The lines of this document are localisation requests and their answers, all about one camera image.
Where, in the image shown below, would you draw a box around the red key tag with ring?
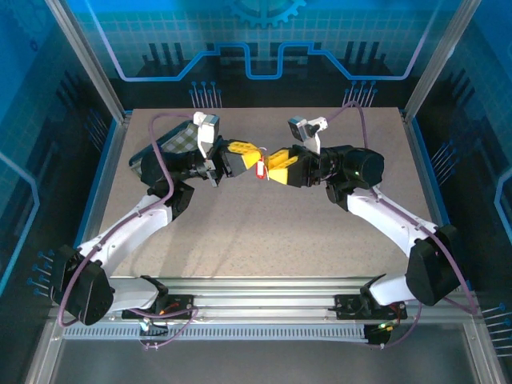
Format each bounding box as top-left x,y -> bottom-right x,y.
254,146 -> 270,181

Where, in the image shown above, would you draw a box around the teal tray with checkered cloth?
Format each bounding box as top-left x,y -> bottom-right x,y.
128,119 -> 201,178

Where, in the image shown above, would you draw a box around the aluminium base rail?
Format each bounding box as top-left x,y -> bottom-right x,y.
50,274 -> 483,325

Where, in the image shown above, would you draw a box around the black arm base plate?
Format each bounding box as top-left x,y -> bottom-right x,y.
334,293 -> 409,322
121,293 -> 198,322

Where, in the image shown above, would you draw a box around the aluminium frame post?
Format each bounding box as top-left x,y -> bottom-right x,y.
42,0 -> 134,124
401,0 -> 484,124

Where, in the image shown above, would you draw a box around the grey slotted cable duct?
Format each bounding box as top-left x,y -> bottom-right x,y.
62,323 -> 371,342

